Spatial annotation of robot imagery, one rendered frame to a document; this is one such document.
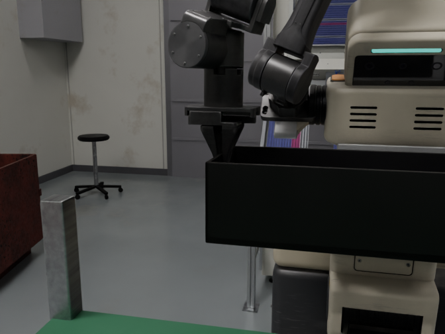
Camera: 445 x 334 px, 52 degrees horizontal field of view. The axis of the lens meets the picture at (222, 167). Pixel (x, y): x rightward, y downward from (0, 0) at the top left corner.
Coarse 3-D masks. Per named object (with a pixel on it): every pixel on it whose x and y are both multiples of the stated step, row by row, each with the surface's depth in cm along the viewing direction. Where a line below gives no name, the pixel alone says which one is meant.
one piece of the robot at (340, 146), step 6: (342, 144) 93; (348, 144) 92; (354, 144) 92; (360, 144) 92; (366, 144) 92; (372, 144) 92; (378, 144) 92; (384, 150) 91; (390, 150) 91; (396, 150) 91; (402, 150) 90; (408, 150) 90; (414, 150) 90; (420, 150) 90; (426, 150) 89; (432, 150) 89; (438, 150) 89; (444, 150) 89
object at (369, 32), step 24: (360, 0) 90; (384, 0) 88; (408, 0) 87; (432, 0) 86; (360, 24) 86; (384, 24) 84; (408, 24) 83; (432, 24) 82; (360, 48) 85; (384, 48) 84; (408, 48) 83; (432, 48) 82; (360, 72) 89; (384, 72) 88; (408, 72) 87; (432, 72) 86
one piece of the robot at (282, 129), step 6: (276, 126) 98; (282, 126) 98; (288, 126) 98; (294, 126) 98; (276, 132) 98; (282, 132) 98; (288, 132) 97; (294, 132) 97; (276, 138) 99; (282, 138) 98; (288, 138) 98; (294, 138) 98
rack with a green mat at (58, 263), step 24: (48, 216) 53; (72, 216) 55; (48, 240) 54; (72, 240) 55; (48, 264) 54; (72, 264) 55; (48, 288) 55; (72, 288) 55; (72, 312) 56; (96, 312) 57
